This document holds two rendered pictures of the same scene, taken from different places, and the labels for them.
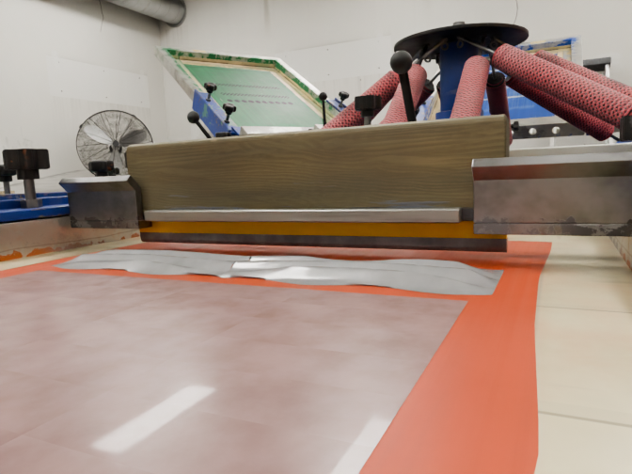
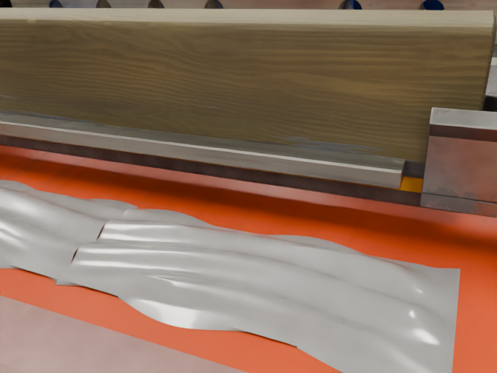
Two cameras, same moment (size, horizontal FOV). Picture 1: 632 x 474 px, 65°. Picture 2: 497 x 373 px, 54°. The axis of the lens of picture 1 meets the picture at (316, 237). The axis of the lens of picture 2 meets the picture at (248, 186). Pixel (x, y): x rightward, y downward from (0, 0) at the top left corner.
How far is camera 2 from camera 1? 18 cm
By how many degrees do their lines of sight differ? 23
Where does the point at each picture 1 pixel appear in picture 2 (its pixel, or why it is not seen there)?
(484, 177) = (447, 135)
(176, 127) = not seen: outside the picture
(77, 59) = not seen: outside the picture
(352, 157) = (240, 69)
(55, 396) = not seen: outside the picture
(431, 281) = (356, 345)
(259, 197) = (112, 111)
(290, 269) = (151, 283)
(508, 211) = (477, 184)
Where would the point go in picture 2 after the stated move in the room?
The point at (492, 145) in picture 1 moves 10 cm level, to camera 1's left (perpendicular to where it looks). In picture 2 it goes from (465, 74) to (232, 95)
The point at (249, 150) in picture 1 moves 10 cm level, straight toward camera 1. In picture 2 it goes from (86, 43) to (58, 103)
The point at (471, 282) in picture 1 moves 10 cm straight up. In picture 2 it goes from (417, 340) to (453, 97)
